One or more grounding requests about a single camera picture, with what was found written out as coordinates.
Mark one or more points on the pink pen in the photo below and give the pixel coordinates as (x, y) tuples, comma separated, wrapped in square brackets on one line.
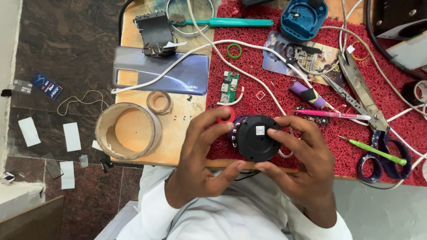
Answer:
[(333, 114)]

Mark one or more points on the blue grey phone back cover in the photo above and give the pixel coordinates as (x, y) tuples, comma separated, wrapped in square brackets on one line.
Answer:
[(186, 76)]

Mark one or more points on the blue plastic housing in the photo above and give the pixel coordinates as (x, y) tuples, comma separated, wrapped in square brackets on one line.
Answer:
[(307, 23)]

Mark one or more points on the purple cylinder with black tape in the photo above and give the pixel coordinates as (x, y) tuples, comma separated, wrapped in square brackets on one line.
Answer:
[(298, 89)]

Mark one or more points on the person's white garment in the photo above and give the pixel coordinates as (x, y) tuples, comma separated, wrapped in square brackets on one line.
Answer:
[(240, 213)]

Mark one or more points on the black metal frame piece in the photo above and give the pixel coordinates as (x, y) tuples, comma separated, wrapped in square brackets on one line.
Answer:
[(302, 50)]

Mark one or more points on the large brown tape roll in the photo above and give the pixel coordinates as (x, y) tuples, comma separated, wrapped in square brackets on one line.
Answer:
[(100, 130)]

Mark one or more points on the white paper slip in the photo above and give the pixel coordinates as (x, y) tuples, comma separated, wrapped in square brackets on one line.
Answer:
[(67, 175), (72, 136), (29, 131)]

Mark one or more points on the person's right hand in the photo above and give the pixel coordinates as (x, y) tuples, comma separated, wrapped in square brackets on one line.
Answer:
[(310, 176)]

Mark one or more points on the yellow rubber band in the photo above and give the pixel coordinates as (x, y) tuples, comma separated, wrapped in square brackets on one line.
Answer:
[(362, 59)]

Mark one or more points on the perforated metal tweezers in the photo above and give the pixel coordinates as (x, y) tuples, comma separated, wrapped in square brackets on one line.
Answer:
[(343, 95)]

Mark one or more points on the person's left hand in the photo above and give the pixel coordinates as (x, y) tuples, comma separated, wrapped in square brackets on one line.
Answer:
[(193, 166)]

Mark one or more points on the white box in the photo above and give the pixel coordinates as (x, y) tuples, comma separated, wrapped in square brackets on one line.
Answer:
[(410, 50)]

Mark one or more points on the small black circuit board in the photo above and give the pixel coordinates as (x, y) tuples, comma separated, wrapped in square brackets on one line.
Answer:
[(320, 120)]

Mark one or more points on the beige rubber band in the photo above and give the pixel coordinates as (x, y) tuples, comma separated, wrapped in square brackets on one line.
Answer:
[(68, 99)]

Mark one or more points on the teal toothbrush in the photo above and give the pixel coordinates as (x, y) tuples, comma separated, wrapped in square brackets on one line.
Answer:
[(233, 22)]

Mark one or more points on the black tape roll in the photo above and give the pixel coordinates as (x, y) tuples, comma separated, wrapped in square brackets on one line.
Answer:
[(407, 91)]

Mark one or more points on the small white paper scrap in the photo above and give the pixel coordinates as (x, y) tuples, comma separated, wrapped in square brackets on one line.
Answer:
[(96, 145)]

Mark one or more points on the green circuit board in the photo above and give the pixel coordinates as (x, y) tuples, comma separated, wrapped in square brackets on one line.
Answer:
[(230, 83)]

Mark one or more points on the round black purple speaker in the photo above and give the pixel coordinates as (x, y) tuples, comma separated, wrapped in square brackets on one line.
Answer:
[(253, 143)]

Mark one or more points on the clear plastic sachet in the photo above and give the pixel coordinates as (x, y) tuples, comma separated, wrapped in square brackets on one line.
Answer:
[(22, 86)]

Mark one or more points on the black metal bracket part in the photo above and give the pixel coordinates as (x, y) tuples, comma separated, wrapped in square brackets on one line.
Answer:
[(155, 31)]

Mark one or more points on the black clip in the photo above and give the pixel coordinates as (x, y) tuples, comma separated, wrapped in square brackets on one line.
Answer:
[(106, 164)]

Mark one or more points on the red loop-pile work mat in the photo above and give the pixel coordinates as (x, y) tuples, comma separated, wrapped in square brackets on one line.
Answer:
[(260, 66)]

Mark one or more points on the blue printed packet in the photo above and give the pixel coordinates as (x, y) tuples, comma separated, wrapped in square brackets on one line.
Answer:
[(46, 86)]

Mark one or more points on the clear plastic film piece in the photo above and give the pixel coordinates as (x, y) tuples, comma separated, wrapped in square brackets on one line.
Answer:
[(52, 166)]

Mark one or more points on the small brown tape roll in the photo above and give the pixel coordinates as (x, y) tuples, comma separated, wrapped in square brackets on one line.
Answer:
[(149, 101)]

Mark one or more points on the printed picture card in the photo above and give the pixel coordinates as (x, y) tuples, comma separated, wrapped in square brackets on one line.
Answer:
[(277, 50)]

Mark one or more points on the brown wooden furniture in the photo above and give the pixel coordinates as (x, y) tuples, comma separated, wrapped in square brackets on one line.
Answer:
[(30, 223)]

